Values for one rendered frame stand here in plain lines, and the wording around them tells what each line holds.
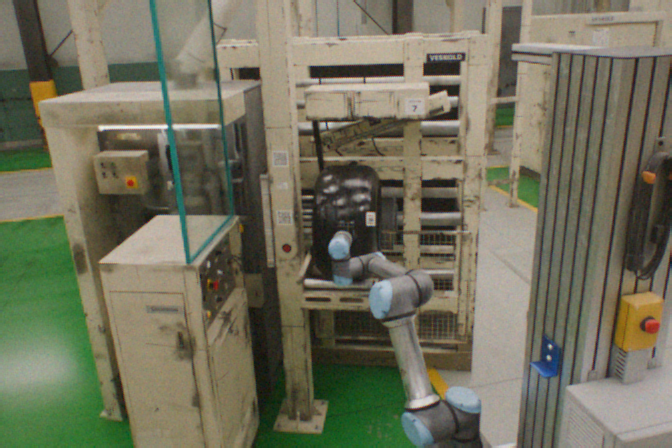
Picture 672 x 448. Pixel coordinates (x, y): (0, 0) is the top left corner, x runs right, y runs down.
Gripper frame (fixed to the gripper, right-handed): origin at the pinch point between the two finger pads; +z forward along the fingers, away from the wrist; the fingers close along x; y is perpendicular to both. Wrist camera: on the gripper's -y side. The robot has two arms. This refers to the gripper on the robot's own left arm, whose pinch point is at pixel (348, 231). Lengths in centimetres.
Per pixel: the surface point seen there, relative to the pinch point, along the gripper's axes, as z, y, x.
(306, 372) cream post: 29, -87, 26
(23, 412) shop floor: 28, -123, 196
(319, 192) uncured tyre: 9.5, 15.2, 14.1
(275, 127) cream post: 15, 44, 35
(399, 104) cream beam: 41, 52, -20
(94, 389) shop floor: 52, -120, 165
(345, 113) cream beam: 41, 48, 6
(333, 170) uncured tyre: 21.3, 23.3, 9.2
